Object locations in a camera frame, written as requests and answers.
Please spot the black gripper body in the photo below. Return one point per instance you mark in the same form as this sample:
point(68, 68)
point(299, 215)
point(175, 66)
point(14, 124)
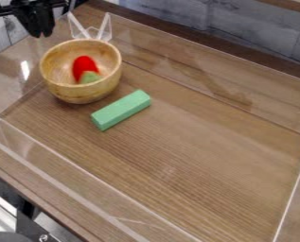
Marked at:
point(26, 6)

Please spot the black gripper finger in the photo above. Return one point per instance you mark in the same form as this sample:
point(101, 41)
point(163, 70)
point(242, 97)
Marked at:
point(27, 19)
point(46, 21)

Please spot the red plush strawberry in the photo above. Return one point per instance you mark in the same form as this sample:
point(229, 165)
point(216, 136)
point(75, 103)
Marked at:
point(84, 70)

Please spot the wooden bowl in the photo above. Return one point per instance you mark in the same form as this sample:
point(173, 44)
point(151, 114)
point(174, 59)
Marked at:
point(55, 68)

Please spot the green rectangular block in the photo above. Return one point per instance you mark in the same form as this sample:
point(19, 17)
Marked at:
point(121, 110)

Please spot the clear acrylic tray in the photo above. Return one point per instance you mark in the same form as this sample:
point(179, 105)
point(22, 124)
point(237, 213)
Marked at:
point(191, 171)

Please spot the clear acrylic corner bracket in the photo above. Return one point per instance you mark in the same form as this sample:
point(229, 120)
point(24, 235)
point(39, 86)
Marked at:
point(98, 33)

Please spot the black metal mount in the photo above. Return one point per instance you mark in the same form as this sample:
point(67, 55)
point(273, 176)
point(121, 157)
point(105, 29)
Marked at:
point(31, 230)

